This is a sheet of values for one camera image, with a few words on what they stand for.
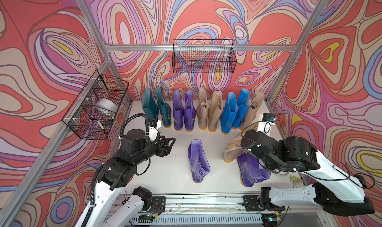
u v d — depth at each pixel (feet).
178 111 2.63
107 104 2.43
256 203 2.38
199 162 2.87
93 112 2.59
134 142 1.43
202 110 2.76
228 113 2.70
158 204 2.39
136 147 1.50
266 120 1.59
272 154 1.24
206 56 3.13
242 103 2.70
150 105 2.70
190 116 2.77
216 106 2.79
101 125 2.41
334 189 1.26
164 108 2.77
